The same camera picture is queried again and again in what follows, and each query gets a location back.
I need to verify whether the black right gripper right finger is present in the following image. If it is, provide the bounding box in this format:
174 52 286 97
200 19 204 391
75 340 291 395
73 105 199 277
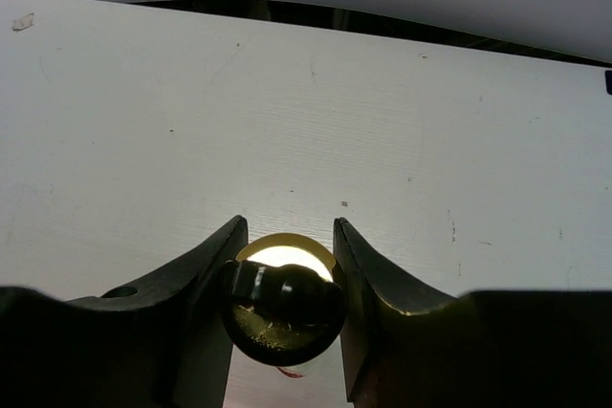
333 218 611 407

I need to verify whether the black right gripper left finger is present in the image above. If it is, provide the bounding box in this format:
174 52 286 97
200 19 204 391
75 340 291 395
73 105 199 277
1 216 248 407

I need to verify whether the clear glass bottle gold spout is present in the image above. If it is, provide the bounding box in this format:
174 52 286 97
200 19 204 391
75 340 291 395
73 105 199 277
218 232 347 379

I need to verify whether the blue right corner sticker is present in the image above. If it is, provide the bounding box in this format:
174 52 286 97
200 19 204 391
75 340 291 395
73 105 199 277
604 70 612 96

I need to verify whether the small tape scrap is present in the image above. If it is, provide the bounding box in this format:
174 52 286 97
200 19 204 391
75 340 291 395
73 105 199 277
11 12 34 32

